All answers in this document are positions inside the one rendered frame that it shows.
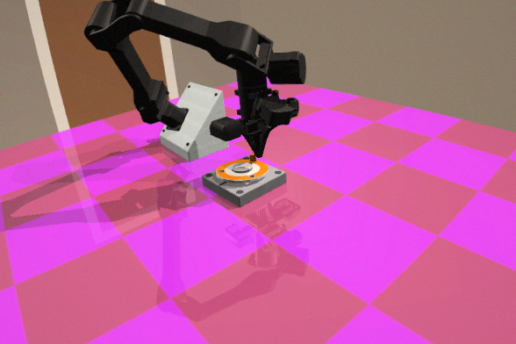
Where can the orange round plate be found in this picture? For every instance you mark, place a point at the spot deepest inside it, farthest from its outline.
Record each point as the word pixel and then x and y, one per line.
pixel 226 174

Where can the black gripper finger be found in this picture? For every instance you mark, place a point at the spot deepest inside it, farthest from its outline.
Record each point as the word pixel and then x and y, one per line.
pixel 264 135
pixel 253 140

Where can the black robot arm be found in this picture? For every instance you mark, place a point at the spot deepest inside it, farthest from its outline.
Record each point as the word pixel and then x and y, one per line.
pixel 228 42

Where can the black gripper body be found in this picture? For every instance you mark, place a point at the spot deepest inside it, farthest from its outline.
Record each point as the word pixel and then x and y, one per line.
pixel 227 128

